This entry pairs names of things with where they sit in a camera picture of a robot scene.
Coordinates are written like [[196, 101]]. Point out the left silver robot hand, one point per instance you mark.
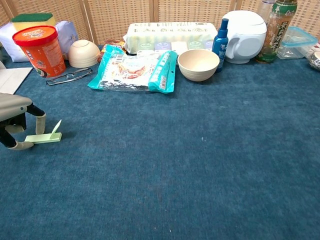
[[11, 105]]

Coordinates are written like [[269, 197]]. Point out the white paper sheet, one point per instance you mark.
[[11, 78]]

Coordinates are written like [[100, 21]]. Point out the black-rimmed eyeglasses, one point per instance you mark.
[[63, 78]]

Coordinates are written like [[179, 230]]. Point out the red instant noodle cup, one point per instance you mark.
[[42, 52]]

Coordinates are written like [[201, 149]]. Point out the green and yellow sponge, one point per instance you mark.
[[32, 21]]

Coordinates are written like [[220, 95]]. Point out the upturned beige bowl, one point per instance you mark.
[[83, 53]]

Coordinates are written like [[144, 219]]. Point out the white plastic tissue pack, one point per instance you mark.
[[67, 35]]

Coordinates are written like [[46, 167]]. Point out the brown cookie snack bag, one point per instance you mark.
[[112, 43]]

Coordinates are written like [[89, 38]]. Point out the teal clear food package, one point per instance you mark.
[[132, 72]]

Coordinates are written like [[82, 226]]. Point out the wicker folding screen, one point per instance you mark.
[[120, 17]]

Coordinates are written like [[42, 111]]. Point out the small green tissue pack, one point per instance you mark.
[[145, 46], [196, 45]]

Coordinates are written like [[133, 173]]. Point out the small purple tissue pack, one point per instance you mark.
[[209, 44], [162, 46]]

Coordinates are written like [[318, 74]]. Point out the blue carpet table cover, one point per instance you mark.
[[175, 155]]

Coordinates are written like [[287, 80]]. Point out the beige open bowl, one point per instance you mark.
[[198, 67]]

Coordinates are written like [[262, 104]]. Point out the blue spray bottle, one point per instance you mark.
[[220, 45]]

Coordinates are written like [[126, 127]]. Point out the clear water bottle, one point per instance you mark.
[[265, 10]]

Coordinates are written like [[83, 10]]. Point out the green-capped seasoning bottle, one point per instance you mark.
[[277, 32]]

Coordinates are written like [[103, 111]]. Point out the clear container with blue lid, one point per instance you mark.
[[297, 42]]

